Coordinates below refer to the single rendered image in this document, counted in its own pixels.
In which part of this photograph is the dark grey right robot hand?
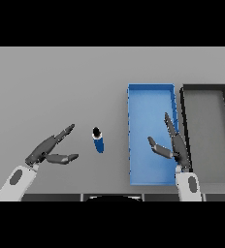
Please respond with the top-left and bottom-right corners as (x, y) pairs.
(146, 111), (192, 173)

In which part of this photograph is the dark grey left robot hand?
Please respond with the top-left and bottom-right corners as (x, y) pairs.
(24, 123), (80, 169)

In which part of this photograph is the dark grey bin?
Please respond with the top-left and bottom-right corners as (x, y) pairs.
(178, 83), (225, 186)

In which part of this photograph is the blue bin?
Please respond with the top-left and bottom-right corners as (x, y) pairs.
(126, 82), (180, 186)

